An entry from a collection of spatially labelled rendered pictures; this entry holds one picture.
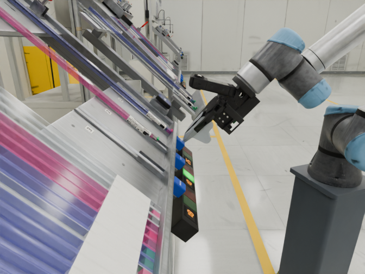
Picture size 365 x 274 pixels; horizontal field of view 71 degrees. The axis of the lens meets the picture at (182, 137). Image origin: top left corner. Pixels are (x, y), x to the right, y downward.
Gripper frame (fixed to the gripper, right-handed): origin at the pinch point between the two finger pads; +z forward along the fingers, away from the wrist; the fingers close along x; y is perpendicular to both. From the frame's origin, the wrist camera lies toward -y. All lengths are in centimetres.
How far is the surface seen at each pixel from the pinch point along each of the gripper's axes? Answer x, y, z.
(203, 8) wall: 749, -32, -121
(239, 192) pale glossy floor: 85, 76, 28
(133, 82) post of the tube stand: 33.9, -20.4, 6.2
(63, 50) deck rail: 7.9, -38.3, 6.0
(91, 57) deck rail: 7.9, -31.6, 2.5
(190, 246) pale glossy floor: 37, 51, 51
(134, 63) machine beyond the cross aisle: 440, -58, 74
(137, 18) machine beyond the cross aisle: 440, -102, 9
